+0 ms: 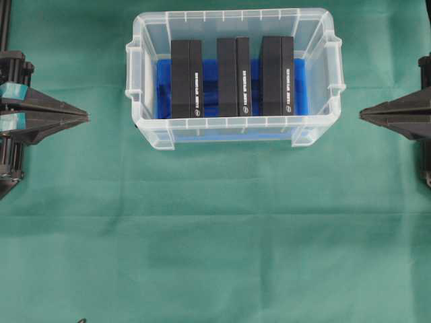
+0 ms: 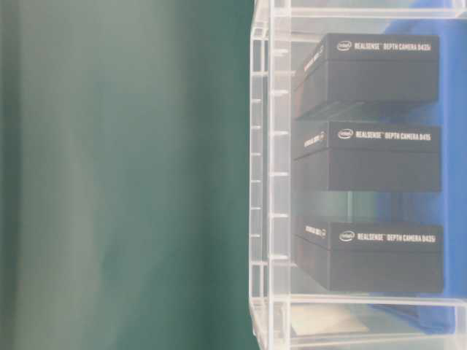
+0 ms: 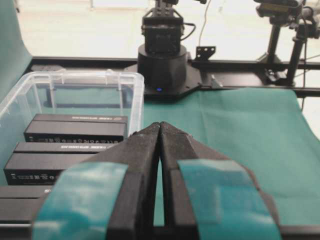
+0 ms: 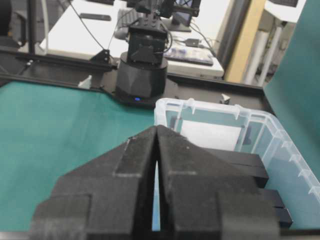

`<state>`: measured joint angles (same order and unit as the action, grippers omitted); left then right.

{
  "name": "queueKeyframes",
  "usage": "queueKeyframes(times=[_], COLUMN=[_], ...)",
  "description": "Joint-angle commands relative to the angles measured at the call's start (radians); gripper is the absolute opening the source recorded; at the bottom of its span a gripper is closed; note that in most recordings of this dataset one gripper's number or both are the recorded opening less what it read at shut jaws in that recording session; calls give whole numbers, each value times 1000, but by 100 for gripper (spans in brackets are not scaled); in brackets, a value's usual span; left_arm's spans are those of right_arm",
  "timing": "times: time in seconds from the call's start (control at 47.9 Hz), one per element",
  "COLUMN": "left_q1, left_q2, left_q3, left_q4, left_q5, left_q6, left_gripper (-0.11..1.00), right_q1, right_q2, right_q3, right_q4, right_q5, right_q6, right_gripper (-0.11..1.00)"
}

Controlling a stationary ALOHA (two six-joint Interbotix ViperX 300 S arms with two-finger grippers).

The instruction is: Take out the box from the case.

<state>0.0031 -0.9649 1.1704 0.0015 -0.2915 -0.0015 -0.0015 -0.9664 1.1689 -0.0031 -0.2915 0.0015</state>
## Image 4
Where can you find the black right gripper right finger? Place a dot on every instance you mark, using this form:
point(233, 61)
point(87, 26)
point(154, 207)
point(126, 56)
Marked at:
point(208, 198)

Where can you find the black keyboard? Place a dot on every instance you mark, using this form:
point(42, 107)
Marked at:
point(190, 55)

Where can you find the white paper label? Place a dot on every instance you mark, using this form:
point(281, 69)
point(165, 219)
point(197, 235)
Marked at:
point(211, 136)

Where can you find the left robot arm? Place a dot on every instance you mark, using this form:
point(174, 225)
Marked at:
point(142, 72)

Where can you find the clear plastic storage case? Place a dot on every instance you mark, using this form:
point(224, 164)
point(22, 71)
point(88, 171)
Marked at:
point(261, 134)

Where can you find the black box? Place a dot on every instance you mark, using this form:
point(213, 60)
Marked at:
point(283, 214)
point(249, 163)

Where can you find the black table frame rail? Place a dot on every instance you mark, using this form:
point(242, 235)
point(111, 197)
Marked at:
point(69, 72)

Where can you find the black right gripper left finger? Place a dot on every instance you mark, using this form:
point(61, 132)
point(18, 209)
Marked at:
point(108, 198)

